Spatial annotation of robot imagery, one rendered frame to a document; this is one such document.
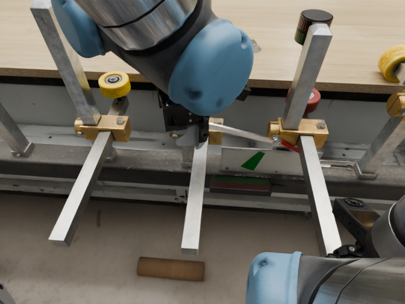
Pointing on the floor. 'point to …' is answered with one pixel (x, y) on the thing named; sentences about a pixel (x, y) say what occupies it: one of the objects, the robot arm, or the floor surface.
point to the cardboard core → (170, 268)
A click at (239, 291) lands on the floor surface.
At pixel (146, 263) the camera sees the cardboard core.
